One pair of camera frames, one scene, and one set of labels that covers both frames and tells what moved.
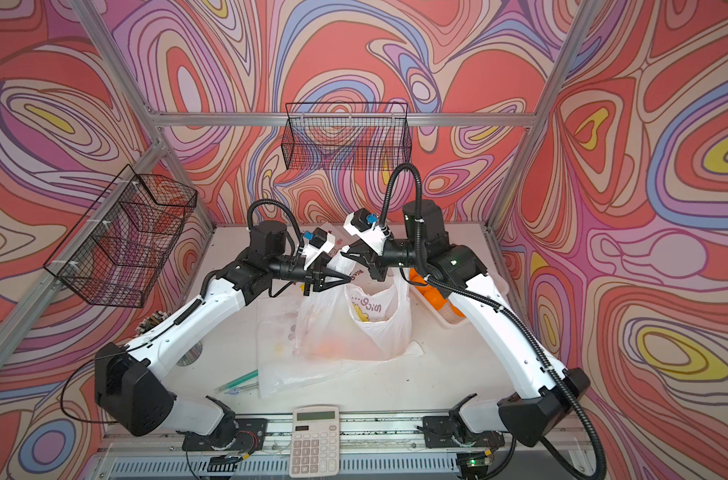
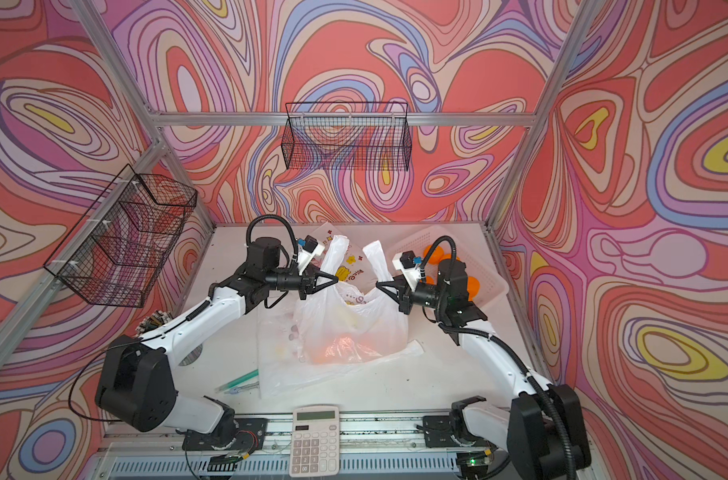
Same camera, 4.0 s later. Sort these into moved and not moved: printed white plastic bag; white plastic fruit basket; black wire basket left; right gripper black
Moved: right gripper black
Not moved: white plastic fruit basket; black wire basket left; printed white plastic bag
